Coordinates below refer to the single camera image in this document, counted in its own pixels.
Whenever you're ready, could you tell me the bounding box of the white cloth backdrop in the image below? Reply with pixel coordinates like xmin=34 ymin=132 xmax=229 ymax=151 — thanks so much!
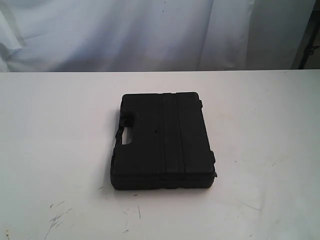
xmin=0 ymin=0 xmax=315 ymax=72

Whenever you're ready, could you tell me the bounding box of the black metal stand pole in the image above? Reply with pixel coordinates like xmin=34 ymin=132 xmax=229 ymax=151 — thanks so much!
xmin=298 ymin=0 xmax=320 ymax=70

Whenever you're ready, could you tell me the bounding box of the black plastic tool case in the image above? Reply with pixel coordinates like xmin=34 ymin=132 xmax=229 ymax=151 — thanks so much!
xmin=110 ymin=92 xmax=217 ymax=191

